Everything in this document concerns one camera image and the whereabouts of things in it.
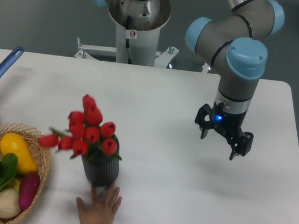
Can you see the dark grey ribbed vase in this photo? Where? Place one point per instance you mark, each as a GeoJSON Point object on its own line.
{"type": "Point", "coordinates": [101, 170]}

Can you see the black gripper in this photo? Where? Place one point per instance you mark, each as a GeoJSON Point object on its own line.
{"type": "Point", "coordinates": [226, 124]}

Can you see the red tulip bouquet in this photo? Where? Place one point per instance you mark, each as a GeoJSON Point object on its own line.
{"type": "Point", "coordinates": [87, 136]}

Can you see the white garlic bulb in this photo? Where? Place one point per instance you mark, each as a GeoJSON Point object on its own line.
{"type": "Point", "coordinates": [9, 203]}

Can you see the person's hand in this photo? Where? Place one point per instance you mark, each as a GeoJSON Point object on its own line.
{"type": "Point", "coordinates": [103, 209]}

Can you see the purple eggplant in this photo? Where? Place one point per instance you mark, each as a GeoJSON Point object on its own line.
{"type": "Point", "coordinates": [27, 190]}

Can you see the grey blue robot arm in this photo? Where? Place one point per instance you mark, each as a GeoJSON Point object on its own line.
{"type": "Point", "coordinates": [232, 48]}

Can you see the yellow mango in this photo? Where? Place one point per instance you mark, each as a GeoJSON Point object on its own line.
{"type": "Point", "coordinates": [16, 144]}

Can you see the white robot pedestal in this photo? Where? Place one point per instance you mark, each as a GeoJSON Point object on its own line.
{"type": "Point", "coordinates": [138, 27]}

